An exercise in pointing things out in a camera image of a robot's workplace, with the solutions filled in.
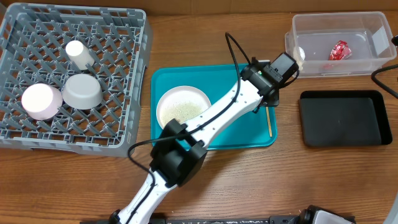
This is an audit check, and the wooden chopstick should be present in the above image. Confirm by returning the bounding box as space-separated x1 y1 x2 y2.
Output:
266 107 273 138

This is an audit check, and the white napkin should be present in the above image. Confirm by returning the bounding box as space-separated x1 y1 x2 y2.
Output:
293 47 305 71

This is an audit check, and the red snack wrapper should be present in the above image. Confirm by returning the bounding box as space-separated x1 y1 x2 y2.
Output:
328 40 352 60

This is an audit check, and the large white plate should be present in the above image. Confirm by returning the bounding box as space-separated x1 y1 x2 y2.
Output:
156 86 211 129

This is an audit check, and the white cup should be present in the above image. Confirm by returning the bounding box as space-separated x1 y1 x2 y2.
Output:
65 40 95 70

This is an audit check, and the grey bowl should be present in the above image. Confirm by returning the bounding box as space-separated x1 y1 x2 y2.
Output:
62 73 103 110

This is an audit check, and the grey plastic dish rack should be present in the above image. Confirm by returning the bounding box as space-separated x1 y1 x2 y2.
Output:
1 3 153 157

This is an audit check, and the white pink bowl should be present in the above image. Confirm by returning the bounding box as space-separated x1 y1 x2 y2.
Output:
21 83 63 120

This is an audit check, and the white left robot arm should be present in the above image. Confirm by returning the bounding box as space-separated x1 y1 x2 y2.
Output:
109 53 299 223

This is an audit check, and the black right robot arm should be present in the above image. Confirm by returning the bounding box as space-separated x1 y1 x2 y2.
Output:
289 196 397 224

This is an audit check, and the teal plastic serving tray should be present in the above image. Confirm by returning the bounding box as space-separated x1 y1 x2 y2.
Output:
150 64 277 150

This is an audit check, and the clear plastic bin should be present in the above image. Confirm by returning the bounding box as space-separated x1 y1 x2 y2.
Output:
285 12 397 78

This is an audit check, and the black plastic tray bin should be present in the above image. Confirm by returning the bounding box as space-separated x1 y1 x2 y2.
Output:
298 90 393 147

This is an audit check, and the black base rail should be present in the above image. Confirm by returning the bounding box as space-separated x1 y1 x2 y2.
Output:
80 216 357 224

